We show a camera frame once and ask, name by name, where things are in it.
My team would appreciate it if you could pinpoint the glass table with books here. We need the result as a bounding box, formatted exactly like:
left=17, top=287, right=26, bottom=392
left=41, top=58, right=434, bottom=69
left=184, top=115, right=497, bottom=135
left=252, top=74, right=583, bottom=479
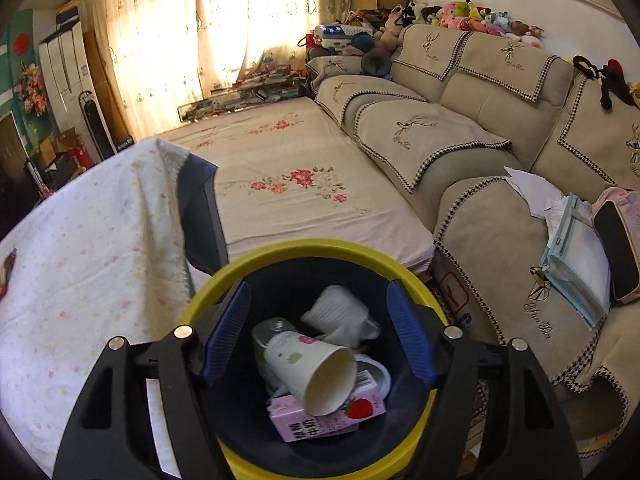
left=177, top=67, right=306, bottom=123

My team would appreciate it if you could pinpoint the row of plush toys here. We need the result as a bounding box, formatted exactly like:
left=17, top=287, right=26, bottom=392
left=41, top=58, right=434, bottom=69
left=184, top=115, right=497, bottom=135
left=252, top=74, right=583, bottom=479
left=372, top=0, right=546, bottom=51

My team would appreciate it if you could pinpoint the white plastic cup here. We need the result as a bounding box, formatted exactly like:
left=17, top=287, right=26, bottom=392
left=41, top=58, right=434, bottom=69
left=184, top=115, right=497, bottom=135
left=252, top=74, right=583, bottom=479
left=301, top=285, right=382, bottom=351

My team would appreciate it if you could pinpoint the white cabinet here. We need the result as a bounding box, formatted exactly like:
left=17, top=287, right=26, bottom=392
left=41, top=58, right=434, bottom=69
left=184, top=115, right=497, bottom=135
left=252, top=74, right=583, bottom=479
left=39, top=20, right=93, bottom=133

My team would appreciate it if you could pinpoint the white paper cup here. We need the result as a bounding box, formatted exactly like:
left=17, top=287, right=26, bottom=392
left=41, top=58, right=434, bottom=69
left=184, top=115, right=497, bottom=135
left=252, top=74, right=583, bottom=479
left=262, top=332, right=358, bottom=417

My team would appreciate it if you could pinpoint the black and red plush toy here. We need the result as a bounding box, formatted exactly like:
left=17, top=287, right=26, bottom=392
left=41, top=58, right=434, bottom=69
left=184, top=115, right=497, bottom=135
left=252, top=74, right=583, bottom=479
left=572, top=55, right=638, bottom=111

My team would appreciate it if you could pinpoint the white dotted tablecloth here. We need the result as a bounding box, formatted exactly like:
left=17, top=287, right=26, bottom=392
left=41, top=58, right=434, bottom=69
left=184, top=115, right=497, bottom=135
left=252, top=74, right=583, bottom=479
left=0, top=137, right=221, bottom=478

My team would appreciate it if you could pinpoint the artificial flower bouquet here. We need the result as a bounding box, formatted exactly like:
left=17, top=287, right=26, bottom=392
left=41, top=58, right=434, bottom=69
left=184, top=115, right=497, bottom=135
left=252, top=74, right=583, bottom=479
left=15, top=62, right=48, bottom=116

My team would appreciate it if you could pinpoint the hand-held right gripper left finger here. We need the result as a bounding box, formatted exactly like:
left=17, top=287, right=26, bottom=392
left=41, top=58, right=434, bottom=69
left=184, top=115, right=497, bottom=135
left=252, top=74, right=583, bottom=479
left=52, top=280, right=252, bottom=480

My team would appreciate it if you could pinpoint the pink and black bag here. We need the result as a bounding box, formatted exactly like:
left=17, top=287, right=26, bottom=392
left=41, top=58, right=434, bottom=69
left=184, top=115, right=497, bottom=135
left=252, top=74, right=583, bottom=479
left=591, top=186, right=640, bottom=306

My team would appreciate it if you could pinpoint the beige sofa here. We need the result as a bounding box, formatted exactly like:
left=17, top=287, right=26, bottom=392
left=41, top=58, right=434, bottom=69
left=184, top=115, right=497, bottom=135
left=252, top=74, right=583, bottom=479
left=305, top=22, right=640, bottom=461

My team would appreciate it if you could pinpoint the pink milk carton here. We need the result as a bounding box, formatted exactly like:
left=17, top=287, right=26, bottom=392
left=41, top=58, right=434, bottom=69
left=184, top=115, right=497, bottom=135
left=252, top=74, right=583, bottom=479
left=267, top=369, right=388, bottom=443

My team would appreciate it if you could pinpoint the yellow trash bin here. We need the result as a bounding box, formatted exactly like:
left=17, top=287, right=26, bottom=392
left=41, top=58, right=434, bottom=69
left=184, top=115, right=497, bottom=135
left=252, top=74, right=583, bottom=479
left=177, top=240, right=453, bottom=480

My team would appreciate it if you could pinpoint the grey tower fan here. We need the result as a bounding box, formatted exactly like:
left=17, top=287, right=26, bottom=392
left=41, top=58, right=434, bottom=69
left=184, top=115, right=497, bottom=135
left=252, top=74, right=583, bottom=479
left=77, top=91, right=118, bottom=161

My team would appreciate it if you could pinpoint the pile of cardboard boxes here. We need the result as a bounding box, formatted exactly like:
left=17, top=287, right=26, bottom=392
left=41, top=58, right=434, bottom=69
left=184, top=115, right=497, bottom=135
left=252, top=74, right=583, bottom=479
left=27, top=127, right=96, bottom=183

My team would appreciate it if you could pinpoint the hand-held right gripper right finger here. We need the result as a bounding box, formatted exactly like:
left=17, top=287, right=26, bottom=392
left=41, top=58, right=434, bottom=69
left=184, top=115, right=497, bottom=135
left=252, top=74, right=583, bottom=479
left=386, top=280, right=583, bottom=480

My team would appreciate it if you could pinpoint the floral beige cover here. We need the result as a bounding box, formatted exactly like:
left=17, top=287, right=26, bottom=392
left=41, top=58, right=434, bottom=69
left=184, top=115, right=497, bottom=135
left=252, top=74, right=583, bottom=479
left=160, top=96, right=435, bottom=273

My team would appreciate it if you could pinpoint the red and white snack packet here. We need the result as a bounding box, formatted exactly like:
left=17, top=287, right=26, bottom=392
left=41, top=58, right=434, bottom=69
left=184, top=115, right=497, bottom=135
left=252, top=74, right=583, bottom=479
left=0, top=247, right=18, bottom=301

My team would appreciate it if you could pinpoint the blue starred suitcase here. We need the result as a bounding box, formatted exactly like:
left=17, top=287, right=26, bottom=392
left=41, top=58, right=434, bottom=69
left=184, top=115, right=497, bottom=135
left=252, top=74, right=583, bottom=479
left=314, top=22, right=353, bottom=51

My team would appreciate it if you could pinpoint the blue plastic document pouch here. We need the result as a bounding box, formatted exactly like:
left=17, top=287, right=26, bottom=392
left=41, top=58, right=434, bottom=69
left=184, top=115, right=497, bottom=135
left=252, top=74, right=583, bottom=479
left=539, top=195, right=612, bottom=328

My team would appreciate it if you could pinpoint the cream curtain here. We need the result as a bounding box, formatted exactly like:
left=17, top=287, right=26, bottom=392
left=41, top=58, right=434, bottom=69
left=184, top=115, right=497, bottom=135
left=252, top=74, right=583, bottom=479
left=80, top=0, right=358, bottom=133

